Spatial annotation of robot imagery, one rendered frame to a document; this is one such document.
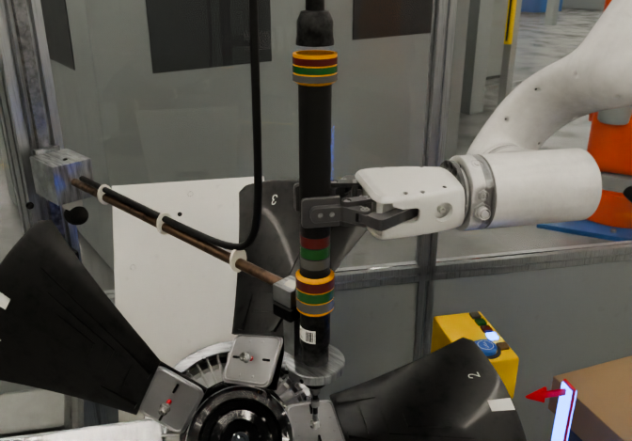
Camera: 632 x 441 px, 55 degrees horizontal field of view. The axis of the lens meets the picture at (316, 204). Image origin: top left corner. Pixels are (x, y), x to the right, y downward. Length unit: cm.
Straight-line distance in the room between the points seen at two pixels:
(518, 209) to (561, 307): 116
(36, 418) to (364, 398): 45
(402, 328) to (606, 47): 109
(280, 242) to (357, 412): 24
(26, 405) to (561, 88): 80
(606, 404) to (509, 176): 64
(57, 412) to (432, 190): 60
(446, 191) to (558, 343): 130
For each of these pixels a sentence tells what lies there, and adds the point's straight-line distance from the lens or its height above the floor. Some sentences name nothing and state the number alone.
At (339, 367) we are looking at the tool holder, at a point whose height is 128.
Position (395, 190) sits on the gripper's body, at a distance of 63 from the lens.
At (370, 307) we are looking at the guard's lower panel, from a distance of 159.
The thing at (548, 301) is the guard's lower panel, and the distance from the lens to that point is 180.
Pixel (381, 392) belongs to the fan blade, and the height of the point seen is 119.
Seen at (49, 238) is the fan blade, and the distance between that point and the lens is 79.
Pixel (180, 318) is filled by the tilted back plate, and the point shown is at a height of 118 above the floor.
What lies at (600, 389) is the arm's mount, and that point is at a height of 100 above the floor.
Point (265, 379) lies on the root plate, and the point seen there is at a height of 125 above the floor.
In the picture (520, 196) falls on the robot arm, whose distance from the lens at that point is 68.
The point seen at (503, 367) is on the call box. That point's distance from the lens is 116.
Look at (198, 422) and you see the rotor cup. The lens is 73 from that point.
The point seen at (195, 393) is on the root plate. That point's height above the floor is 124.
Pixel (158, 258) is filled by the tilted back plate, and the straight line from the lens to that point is 105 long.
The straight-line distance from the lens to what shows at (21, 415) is 97.
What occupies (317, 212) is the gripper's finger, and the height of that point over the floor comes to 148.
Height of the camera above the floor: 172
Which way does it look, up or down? 22 degrees down
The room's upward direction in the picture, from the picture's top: straight up
